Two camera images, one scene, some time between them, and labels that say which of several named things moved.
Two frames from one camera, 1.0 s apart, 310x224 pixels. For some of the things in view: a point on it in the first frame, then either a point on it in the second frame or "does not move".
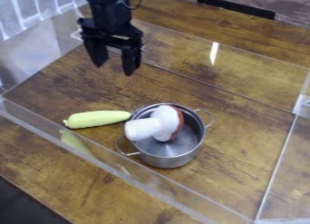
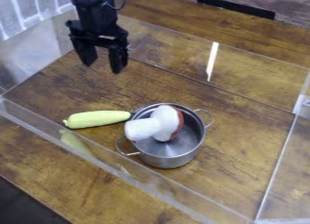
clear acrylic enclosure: (195, 141) does not move
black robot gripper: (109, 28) -> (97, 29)
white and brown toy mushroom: (163, 125) does not move
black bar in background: (237, 7) does not move
